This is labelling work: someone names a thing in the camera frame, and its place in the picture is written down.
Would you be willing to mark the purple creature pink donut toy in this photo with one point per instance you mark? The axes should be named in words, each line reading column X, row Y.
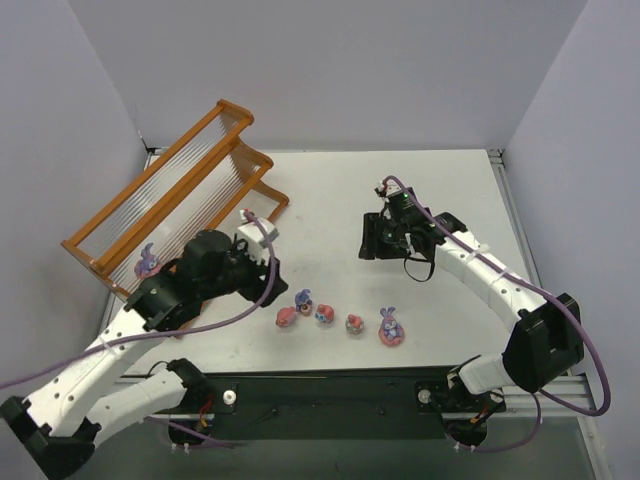
column 147, row 265

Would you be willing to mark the purple bunny small toy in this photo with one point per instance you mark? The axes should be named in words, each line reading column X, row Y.
column 303, row 302

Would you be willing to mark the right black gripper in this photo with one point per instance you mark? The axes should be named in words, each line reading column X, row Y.
column 373, row 237

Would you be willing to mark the pink toy clear base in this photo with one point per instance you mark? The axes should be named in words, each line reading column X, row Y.
column 354, row 324

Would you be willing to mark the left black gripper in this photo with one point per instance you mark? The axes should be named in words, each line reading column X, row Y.
column 267, row 286

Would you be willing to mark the pink blob toy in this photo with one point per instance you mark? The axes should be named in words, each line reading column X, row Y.
column 286, row 317

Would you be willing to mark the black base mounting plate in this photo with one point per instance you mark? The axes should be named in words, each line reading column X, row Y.
column 411, row 403

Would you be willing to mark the pink toy blue glasses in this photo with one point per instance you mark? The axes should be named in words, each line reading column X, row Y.
column 324, row 313

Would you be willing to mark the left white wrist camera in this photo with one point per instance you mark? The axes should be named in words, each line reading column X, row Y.
column 256, row 232

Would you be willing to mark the purple bunny pink ring toy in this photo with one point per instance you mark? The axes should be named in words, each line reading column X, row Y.
column 391, row 333

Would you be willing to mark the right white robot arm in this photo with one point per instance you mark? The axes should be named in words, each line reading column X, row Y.
column 543, row 343

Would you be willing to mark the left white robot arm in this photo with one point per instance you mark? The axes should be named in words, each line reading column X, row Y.
column 61, row 424

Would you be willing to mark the orange tiered display shelf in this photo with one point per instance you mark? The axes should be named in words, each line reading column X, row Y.
column 200, row 182

